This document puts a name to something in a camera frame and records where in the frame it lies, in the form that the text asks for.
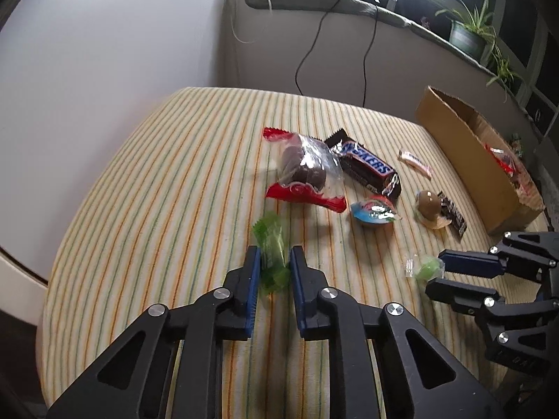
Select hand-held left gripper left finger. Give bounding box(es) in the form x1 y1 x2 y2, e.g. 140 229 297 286
46 245 263 419

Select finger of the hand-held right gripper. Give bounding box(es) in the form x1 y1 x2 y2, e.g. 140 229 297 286
438 231 559 281
426 279 546 330

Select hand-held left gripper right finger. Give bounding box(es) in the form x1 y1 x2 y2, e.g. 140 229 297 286
289 245 509 419

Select round green candy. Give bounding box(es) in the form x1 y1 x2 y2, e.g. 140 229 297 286
406 257 446 282

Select green leaf-shaped candy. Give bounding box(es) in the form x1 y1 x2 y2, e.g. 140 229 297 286
252 212 292 295

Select small dark wrapper bar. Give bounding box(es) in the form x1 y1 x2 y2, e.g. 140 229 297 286
437 191 468 241

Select cardboard box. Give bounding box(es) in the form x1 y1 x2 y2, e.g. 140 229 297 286
415 86 546 237

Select clear red-ended pastry packet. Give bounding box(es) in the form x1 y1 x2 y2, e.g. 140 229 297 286
262 126 349 213
484 142 531 193

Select blue red jelly cup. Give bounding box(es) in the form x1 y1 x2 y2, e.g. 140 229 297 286
349 196 401 228

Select pink white candy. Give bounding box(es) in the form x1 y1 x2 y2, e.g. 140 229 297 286
397 150 433 181

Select brown chocolate bar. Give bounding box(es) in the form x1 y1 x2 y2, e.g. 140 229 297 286
324 128 402 204

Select striped blanket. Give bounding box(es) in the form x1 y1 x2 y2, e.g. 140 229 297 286
39 86 546 419

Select potted spider plant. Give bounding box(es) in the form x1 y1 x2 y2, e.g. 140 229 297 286
434 0 525 101

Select grey sill mat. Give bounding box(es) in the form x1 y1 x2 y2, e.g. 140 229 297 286
245 0 542 114

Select white cabinet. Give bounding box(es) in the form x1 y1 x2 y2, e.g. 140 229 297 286
0 0 232 328

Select black cable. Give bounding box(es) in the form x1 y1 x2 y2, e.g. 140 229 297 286
295 0 346 94
362 0 380 108

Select white cable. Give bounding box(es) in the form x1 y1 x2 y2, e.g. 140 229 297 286
229 0 274 44

